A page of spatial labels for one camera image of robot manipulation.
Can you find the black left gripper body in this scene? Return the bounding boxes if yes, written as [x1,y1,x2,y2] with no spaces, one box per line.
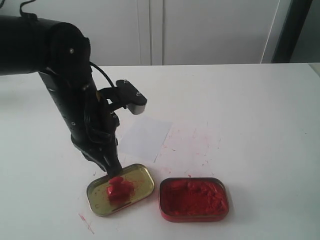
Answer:
[59,90,119,163]

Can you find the red rubber stamp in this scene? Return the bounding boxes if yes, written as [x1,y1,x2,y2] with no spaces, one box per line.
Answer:
[106,176,134,205]

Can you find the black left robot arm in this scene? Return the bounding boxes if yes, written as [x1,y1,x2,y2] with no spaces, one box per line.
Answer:
[0,16,122,177]

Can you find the red ink paste tin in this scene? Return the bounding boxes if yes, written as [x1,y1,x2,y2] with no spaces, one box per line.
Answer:
[158,177,230,223]

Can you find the gold tin lid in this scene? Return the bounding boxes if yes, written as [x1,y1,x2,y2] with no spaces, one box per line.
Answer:
[86,163,155,217]

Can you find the white paper sheet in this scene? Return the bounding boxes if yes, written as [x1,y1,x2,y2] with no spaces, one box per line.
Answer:
[118,116,173,162]

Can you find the white cabinet doors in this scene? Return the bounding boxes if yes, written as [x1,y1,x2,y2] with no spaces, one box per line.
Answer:
[0,0,292,67]

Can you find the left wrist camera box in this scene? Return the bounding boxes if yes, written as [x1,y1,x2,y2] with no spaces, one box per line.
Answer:
[116,79,148,115]

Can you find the black camera cable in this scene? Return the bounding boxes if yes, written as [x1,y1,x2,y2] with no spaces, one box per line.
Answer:
[88,61,116,88]

